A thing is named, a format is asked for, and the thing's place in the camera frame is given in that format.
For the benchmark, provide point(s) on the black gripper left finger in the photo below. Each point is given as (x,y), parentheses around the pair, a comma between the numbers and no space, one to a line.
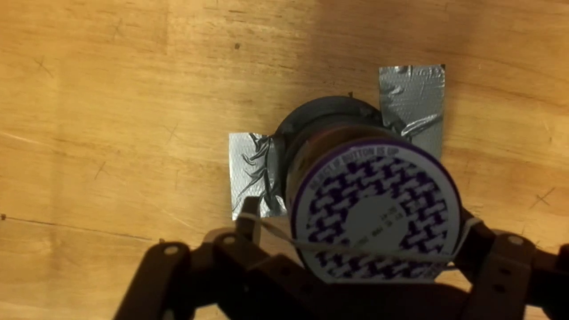
(178,278)

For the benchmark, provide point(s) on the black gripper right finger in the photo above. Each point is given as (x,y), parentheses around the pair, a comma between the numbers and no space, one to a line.
(509,273)

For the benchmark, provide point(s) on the grey duct tape piece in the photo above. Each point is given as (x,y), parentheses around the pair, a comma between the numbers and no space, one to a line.
(411,104)
(253,175)

